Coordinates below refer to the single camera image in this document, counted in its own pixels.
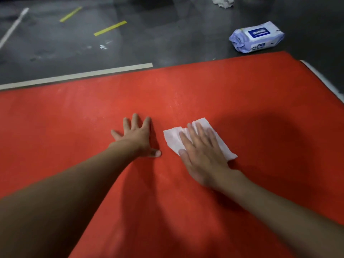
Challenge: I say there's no yellow tape strip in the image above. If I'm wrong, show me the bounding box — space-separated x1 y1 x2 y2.
59 6 83 23
93 20 128 37

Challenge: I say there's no person's right hand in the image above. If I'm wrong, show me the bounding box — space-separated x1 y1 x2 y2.
178 122 244 192

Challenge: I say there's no person's left hand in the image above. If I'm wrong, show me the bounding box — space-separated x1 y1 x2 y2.
110 113 162 159

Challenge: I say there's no white fluffy padding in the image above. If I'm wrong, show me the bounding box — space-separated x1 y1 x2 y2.
300 59 344 103

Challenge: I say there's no person's right forearm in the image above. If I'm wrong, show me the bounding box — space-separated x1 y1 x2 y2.
220 170 344 258

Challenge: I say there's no red mat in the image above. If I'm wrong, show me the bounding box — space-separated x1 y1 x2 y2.
0 51 344 258

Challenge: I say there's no white wet wipe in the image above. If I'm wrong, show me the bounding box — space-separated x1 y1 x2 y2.
163 117 238 162
212 0 235 9

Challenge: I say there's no person's left forearm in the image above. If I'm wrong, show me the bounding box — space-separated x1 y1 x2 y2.
0 141 139 258

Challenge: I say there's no pale blue wipes pack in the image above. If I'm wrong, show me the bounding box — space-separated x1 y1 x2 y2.
229 21 285 54

